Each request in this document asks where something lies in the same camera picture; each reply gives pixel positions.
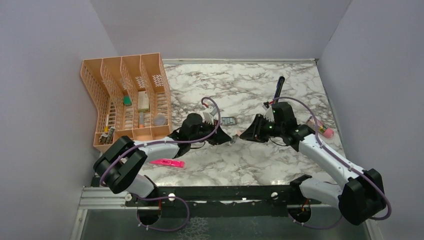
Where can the staple tray with staples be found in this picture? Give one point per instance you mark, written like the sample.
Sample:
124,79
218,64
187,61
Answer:
229,121

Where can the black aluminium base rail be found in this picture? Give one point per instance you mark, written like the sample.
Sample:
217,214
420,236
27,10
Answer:
276,195

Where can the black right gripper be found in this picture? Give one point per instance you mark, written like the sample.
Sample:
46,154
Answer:
254,132

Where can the white paper card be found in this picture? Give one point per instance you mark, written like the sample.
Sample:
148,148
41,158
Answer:
143,103

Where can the red white staple box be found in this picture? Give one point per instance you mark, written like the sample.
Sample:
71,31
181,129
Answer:
235,137

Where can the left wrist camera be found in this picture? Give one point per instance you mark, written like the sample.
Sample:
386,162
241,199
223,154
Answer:
209,115

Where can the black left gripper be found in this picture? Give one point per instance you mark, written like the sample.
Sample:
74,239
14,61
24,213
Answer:
220,136

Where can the clear tape roll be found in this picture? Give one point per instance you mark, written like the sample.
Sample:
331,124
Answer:
159,120

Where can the green eraser in organizer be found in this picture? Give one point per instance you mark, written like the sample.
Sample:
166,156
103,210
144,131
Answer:
127,100

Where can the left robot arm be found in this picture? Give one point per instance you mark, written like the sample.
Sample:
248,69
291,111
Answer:
119,166

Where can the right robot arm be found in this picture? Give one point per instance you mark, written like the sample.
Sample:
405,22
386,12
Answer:
358,193

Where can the pink highlighter marker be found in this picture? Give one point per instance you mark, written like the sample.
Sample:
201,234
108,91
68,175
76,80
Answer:
169,163

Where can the orange plastic desk organizer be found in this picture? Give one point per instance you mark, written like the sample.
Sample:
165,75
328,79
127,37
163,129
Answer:
132,97

